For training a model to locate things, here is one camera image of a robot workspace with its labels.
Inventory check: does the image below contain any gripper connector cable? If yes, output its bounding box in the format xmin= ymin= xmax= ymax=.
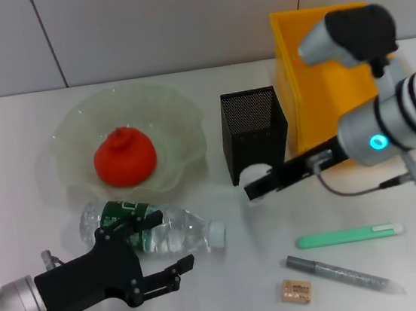
xmin=307 ymin=139 xmax=416 ymax=202
xmin=39 ymin=248 xmax=66 ymax=272

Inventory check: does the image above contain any clear bottle with green label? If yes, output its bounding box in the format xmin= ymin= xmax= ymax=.
xmin=77 ymin=186 xmax=231 ymax=270

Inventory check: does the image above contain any left gripper connector cable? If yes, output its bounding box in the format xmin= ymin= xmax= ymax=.
xmin=39 ymin=248 xmax=66 ymax=272

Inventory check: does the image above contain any yellow plastic bin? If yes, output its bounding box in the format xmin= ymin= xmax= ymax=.
xmin=266 ymin=0 xmax=416 ymax=175

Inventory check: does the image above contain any red-orange toy fruit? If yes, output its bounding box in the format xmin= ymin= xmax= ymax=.
xmin=90 ymin=123 xmax=161 ymax=192

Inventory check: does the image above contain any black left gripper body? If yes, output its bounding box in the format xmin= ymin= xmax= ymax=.
xmin=28 ymin=223 xmax=149 ymax=311

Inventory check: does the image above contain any grey marker pen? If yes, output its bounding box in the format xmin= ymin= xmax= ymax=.
xmin=283 ymin=241 xmax=407 ymax=309

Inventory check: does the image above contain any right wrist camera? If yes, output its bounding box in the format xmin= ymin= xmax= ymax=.
xmin=292 ymin=1 xmax=403 ymax=88

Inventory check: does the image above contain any wavy green glass fruit plate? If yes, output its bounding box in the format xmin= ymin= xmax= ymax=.
xmin=45 ymin=75 xmax=214 ymax=216

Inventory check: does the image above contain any beige eraser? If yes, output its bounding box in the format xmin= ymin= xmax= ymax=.
xmin=278 ymin=276 xmax=314 ymax=306

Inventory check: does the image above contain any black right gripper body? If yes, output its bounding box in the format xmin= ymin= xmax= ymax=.
xmin=271 ymin=133 xmax=353 ymax=193

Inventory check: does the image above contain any right gripper connector cable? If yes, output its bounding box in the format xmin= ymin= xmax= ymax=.
xmin=307 ymin=139 xmax=416 ymax=202

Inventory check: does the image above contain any black mesh pen holder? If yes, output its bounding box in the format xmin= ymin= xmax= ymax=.
xmin=216 ymin=84 xmax=296 ymax=188

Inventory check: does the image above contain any white paper ball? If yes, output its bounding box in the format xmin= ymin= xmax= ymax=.
xmin=238 ymin=161 xmax=276 ymax=208

